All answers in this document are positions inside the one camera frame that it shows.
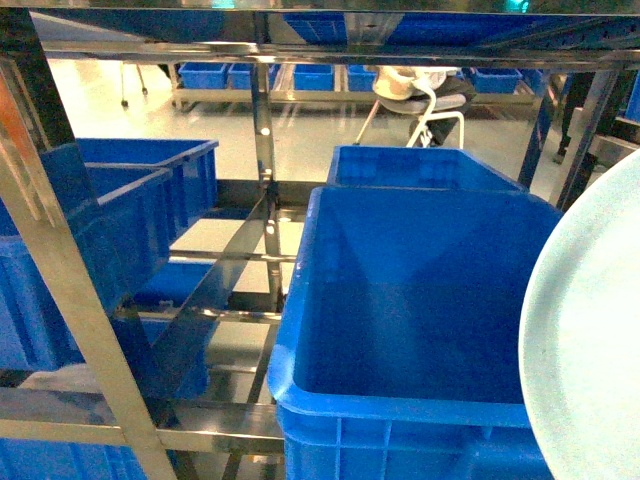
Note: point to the light blue oval tray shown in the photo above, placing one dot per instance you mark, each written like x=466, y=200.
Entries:
x=579, y=334

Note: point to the stainless steel shelf frame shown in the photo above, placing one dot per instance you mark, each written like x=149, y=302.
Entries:
x=57, y=213

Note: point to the large blue bin front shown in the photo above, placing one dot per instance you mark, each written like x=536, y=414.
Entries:
x=397, y=353

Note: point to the white chair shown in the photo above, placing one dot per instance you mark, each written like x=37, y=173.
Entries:
x=426, y=111

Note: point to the blue bin left near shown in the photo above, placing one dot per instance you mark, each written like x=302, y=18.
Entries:
x=136, y=218

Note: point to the blue bin behind front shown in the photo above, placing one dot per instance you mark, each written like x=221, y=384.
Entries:
x=424, y=168

